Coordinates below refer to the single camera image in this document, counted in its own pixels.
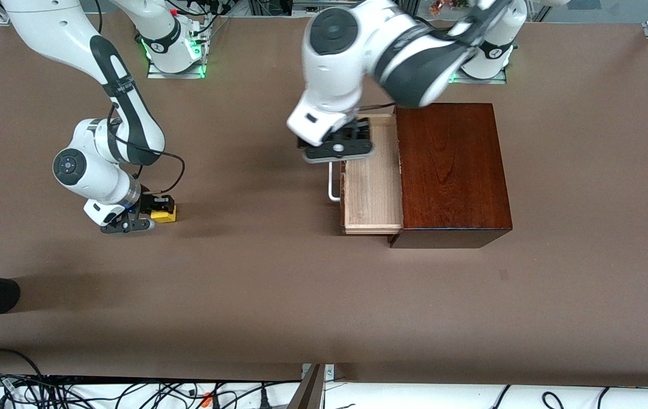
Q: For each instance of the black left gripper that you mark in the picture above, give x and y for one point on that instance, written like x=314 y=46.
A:
x=358 y=132

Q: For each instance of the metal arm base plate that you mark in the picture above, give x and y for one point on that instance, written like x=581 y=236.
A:
x=156 y=74
x=497 y=79

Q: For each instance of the yellow block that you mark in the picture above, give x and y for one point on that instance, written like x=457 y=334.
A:
x=166 y=217

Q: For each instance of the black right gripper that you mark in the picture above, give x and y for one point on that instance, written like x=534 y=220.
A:
x=148 y=203

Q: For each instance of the grey metal post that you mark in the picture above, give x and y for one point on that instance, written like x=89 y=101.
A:
x=308 y=392

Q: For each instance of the dark wooden cabinet box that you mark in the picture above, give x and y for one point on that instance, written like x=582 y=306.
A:
x=455 y=170

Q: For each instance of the white power strip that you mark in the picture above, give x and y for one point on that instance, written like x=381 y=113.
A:
x=301 y=8

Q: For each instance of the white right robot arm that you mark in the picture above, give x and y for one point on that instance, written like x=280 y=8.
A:
x=62 y=23

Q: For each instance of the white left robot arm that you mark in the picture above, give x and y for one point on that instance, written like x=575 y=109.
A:
x=335 y=62

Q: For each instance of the orange connector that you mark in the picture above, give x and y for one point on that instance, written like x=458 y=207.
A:
x=208 y=400

